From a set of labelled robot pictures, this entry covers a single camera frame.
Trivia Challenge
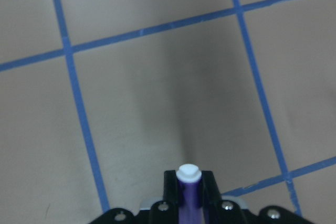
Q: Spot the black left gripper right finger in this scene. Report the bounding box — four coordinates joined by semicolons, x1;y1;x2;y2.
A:
201;170;221;224

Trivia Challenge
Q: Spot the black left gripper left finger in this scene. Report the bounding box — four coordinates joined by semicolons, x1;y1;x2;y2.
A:
163;170;180;206

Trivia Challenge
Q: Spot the purple pen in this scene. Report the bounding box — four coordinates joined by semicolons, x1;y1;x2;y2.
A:
176;164;202;224

